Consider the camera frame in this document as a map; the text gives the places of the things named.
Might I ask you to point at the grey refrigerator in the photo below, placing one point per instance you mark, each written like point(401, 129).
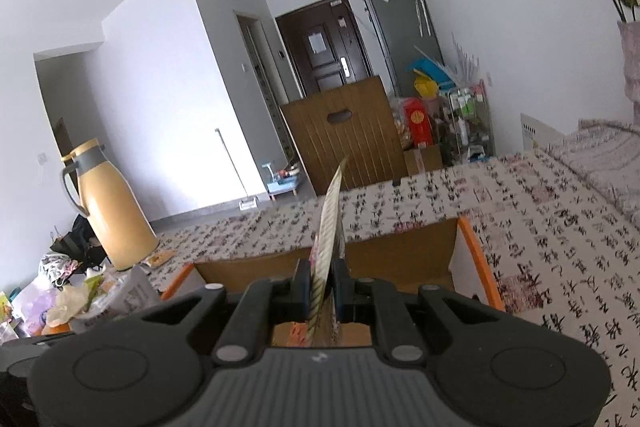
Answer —
point(400, 37)

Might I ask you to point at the white printed snack packet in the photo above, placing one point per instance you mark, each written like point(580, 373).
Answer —
point(125, 297)

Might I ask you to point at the wooden chair back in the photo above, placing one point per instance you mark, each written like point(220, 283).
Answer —
point(345, 142)

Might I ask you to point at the orange packet with striped border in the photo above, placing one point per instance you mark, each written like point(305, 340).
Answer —
point(327, 227)

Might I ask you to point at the small cardboard box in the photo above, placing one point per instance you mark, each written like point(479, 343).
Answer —
point(422, 159)

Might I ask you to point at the cream crumpled wrapper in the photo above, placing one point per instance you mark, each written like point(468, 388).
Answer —
point(72, 302)

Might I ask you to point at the grey patterned quilt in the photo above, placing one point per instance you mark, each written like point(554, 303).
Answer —
point(600, 157)

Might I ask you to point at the grey interior door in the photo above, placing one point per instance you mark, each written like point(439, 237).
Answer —
point(260, 82)

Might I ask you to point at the dark brown door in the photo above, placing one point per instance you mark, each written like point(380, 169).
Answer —
point(325, 52)

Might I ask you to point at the red cardboard box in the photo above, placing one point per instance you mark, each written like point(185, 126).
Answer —
point(400, 257)

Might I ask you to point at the floral bag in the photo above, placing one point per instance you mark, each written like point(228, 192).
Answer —
point(57, 269)

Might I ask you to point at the wall socket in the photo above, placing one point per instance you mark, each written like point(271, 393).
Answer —
point(487, 80)

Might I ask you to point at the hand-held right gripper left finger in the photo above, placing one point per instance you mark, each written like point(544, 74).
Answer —
point(302, 297)

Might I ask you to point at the white flat mop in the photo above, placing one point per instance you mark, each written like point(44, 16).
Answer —
point(235, 167)

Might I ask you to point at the calligraphy print tablecloth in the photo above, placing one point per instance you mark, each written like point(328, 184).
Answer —
point(550, 232)

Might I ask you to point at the red bag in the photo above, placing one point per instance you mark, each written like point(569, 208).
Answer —
point(417, 122)

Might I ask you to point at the yellow thermos jug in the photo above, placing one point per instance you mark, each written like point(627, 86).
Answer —
point(115, 217)

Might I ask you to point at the blue plastic item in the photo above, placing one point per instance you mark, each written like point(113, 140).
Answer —
point(425, 69)

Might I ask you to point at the white carton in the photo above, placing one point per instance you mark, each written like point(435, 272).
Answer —
point(542, 134)

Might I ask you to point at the small orange snack packet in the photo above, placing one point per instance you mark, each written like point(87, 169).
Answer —
point(160, 258)

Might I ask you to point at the pink ribbed vase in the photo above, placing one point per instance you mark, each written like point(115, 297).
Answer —
point(631, 72)

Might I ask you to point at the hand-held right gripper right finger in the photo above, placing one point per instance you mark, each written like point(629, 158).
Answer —
point(341, 297)

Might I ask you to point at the white umbrella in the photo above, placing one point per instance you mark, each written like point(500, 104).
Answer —
point(419, 2)

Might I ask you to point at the pale artificial reeds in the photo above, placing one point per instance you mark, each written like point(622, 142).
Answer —
point(465, 57)

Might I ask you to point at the yellow bag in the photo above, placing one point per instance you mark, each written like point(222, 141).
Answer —
point(426, 87)

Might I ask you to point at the white and purple plastic bag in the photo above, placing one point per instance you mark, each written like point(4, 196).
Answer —
point(32, 309)

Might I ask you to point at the small blue toy table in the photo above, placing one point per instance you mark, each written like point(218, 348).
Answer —
point(280, 182)

